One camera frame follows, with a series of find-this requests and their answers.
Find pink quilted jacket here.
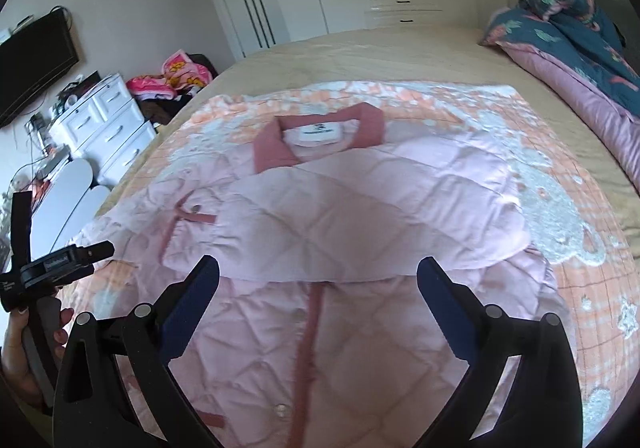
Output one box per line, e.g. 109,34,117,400
75,103,561,448

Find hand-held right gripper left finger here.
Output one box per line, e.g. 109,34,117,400
52,255,223,448

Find person's left hand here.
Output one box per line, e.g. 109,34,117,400
0,307,74,410

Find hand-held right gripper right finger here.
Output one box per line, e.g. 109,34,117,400
416,255,583,448

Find orange bear-print blanket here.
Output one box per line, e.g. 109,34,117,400
55,78,636,448

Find dark clothes pile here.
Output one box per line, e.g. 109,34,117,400
137,53,218,134

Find white curved footboard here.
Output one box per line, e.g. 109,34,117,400
30,155,113,249

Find blue floral quilt pink lining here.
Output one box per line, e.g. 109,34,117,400
477,0,640,189

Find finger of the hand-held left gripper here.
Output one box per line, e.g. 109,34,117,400
74,240,115,264

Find white dresser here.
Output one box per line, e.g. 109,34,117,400
47,73,158,186

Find bed with beige bedspread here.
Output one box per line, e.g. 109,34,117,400
100,26,640,254

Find black television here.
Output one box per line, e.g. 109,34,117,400
0,8,81,129

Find pink printed cloth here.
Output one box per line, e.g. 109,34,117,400
126,51,213,102

